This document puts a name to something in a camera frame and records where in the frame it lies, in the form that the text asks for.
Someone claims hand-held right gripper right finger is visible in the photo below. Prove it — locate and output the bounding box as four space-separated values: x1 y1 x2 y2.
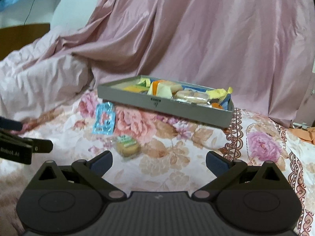
194 152 291 200

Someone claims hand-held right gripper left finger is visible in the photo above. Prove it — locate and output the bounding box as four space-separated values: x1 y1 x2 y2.
28 151 126 201

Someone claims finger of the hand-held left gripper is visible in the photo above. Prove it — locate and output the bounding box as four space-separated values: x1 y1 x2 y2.
0 130 54 153
0 116 23 132

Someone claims round rice cracker packet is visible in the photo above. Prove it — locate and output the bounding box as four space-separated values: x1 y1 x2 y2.
172 90 212 107

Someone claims grey rectangular tray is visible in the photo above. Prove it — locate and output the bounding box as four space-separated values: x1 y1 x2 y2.
97 75 235 129

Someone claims yellow green cracker packet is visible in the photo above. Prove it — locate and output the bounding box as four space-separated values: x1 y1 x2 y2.
122 85 150 94

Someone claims clear cake packet green label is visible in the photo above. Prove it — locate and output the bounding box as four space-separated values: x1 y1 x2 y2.
110 135 142 158

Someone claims blue cartoon snack packet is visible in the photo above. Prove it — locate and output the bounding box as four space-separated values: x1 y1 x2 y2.
92 101 117 136

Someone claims floral blanket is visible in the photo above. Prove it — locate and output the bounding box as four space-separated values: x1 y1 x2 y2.
0 90 315 236

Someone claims pale pink quilt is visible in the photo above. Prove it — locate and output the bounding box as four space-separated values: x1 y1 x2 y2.
0 38 96 126

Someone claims small blue snack packet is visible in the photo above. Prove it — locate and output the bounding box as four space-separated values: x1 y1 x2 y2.
219 94 232 110

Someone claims crumpled yellow snack packet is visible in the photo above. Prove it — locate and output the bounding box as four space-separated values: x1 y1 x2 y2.
206 87 233 102

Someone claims wooden headboard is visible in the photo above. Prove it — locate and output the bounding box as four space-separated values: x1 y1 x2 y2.
0 23 51 61

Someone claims orange cloth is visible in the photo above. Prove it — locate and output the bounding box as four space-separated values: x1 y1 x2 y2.
286 126 315 145

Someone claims white orange snack packet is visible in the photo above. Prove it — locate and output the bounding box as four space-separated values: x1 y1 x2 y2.
147 80 182 99

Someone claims pink satin sheet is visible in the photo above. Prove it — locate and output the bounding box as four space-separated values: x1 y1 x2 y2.
49 0 315 128

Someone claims thin dark cable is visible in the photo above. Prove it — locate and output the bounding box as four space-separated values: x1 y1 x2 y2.
24 0 38 25

